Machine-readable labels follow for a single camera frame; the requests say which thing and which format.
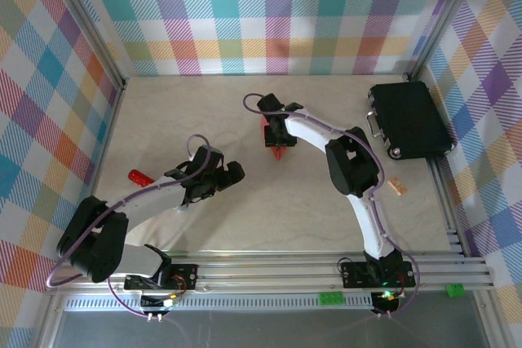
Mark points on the aluminium side rail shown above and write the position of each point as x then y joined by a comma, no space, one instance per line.
107,140
452,238

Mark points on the aluminium corner post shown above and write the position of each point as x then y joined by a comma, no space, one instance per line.
87,18
442,18

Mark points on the grey metal sheet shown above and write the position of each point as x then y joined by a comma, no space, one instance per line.
265,329

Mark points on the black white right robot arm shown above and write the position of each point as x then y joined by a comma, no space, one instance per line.
350,164

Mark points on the aluminium mounting rail beam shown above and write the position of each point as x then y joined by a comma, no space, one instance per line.
265,272

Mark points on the red bottle with silver cap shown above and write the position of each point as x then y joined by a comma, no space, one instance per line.
139,177

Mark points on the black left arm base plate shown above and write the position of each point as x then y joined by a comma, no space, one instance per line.
187,274

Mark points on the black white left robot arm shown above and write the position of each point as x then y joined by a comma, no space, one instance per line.
106,238

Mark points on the small controller circuit board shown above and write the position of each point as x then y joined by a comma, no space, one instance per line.
387,296
171,302

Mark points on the short green toy brick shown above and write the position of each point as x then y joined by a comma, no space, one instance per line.
455,291

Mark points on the black carrying case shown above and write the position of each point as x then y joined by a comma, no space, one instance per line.
412,115

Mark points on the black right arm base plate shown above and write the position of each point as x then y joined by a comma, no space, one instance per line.
350,276

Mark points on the long green toy brick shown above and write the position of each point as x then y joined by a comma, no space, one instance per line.
331,298

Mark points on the small tan wooden block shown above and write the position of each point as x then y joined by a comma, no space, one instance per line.
398,187

